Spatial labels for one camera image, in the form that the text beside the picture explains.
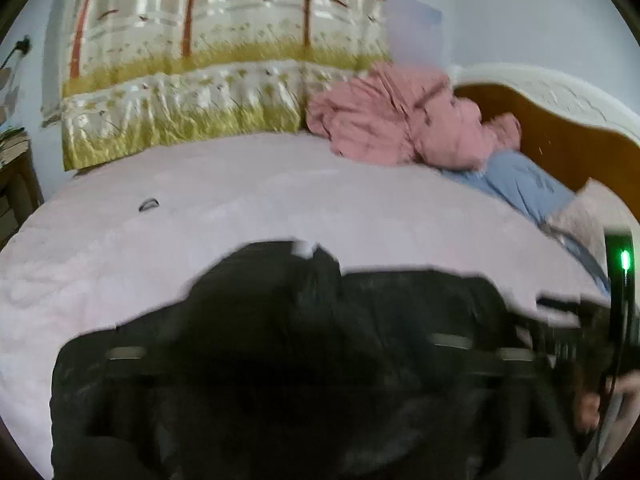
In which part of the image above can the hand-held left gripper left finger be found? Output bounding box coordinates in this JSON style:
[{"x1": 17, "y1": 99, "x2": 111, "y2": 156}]
[{"x1": 80, "y1": 344, "x2": 170, "y2": 441}]

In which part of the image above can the black padded jacket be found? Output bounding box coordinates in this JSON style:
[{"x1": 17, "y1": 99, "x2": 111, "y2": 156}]
[{"x1": 50, "y1": 240, "x2": 621, "y2": 480}]

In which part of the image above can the person's right hand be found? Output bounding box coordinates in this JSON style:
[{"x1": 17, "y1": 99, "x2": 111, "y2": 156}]
[{"x1": 572, "y1": 367, "x2": 640, "y2": 434}]

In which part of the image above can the wooden side table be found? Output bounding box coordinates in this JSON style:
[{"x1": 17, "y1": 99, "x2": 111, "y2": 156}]
[{"x1": 0, "y1": 129, "x2": 46, "y2": 252}]

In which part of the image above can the tree print curtain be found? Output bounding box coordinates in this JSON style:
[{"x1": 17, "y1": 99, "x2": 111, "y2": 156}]
[{"x1": 42, "y1": 0, "x2": 394, "y2": 172}]

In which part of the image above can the white and wooden headboard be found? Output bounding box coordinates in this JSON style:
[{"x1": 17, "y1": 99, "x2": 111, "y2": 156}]
[{"x1": 450, "y1": 62, "x2": 640, "y2": 207}]

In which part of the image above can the pink pillow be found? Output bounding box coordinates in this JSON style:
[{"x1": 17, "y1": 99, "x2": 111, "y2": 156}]
[{"x1": 545, "y1": 177, "x2": 640, "y2": 281}]

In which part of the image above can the bed with pink sheet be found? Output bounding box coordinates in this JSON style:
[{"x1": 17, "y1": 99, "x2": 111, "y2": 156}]
[{"x1": 0, "y1": 132, "x2": 640, "y2": 480}]

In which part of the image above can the pink quilt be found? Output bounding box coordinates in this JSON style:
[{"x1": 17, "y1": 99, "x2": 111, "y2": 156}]
[{"x1": 305, "y1": 62, "x2": 523, "y2": 171}]

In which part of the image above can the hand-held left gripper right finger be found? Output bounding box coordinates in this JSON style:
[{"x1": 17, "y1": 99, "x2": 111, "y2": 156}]
[{"x1": 427, "y1": 331, "x2": 588, "y2": 480}]

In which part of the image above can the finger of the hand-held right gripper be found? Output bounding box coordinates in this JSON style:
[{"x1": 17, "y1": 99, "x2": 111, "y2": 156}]
[{"x1": 535, "y1": 297, "x2": 587, "y2": 330}]

